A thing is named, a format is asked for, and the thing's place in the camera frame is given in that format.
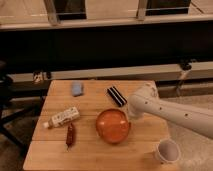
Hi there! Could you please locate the orange ceramic bowl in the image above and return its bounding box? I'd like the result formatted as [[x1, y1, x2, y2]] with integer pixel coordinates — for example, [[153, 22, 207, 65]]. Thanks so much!
[[96, 109, 131, 144]]

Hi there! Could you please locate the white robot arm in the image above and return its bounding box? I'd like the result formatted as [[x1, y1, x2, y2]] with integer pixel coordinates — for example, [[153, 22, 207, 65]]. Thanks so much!
[[128, 83, 213, 139]]

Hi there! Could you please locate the black striped rectangular block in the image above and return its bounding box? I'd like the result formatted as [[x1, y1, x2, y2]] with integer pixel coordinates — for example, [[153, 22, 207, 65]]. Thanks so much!
[[107, 86, 127, 107]]

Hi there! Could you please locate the light blue sponge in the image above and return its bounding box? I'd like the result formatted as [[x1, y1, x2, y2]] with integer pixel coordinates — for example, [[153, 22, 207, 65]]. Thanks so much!
[[71, 82, 83, 97]]

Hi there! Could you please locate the white labelled bottle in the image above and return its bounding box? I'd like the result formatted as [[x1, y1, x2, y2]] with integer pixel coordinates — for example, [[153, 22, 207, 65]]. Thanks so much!
[[43, 107, 80, 129]]

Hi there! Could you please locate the red chili pepper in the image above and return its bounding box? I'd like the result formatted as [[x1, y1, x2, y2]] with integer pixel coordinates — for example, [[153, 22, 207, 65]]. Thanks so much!
[[66, 123, 75, 147]]

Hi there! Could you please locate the black clamp on ledge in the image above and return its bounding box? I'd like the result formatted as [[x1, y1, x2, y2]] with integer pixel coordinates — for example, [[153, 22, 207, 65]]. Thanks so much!
[[33, 70, 52, 83]]

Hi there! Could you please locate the metal window railing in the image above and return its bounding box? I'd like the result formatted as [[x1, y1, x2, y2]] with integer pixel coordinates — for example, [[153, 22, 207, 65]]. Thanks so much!
[[0, 0, 213, 31]]

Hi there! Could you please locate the white paper cup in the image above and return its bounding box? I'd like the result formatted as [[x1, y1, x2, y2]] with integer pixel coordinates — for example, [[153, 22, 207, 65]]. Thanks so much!
[[154, 139, 181, 164]]

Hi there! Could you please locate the black office chair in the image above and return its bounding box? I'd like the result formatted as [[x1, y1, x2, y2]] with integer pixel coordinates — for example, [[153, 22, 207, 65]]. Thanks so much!
[[0, 60, 42, 156]]

